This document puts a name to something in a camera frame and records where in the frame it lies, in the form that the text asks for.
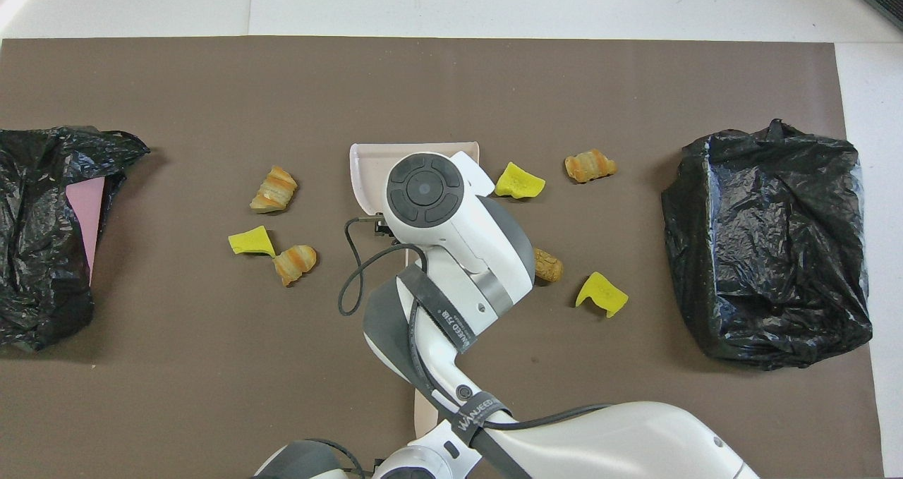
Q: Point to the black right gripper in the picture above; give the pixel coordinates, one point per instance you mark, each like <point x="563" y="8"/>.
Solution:
<point x="383" y="226"/>

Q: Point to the beige plastic dustpan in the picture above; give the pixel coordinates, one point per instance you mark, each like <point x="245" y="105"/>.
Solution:
<point x="374" y="161"/>

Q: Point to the striped croissant piece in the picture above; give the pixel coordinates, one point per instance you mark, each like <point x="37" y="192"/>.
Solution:
<point x="274" y="191"/>
<point x="296" y="262"/>
<point x="589" y="166"/>

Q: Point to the yellow sponge piece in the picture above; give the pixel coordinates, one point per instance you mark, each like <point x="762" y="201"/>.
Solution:
<point x="250" y="242"/>
<point x="603" y="292"/>
<point x="518" y="183"/>

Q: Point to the brown bread roll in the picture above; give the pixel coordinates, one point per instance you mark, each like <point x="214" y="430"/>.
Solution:
<point x="551" y="267"/>

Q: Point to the beige brush with black bristles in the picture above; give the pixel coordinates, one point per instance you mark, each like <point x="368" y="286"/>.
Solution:
<point x="425" y="412"/>

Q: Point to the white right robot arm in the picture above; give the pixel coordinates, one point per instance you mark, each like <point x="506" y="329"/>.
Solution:
<point x="458" y="253"/>

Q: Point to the pink bin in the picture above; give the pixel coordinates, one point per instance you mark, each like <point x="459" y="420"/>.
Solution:
<point x="85" y="204"/>

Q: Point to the black trash bag over pink bin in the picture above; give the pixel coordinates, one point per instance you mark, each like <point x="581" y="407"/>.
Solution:
<point x="35" y="288"/>

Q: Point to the black trash bag bin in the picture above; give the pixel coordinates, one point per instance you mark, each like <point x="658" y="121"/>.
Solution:
<point x="776" y="288"/>

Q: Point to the brown table mat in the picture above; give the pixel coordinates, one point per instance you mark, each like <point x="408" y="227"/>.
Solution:
<point x="211" y="394"/>

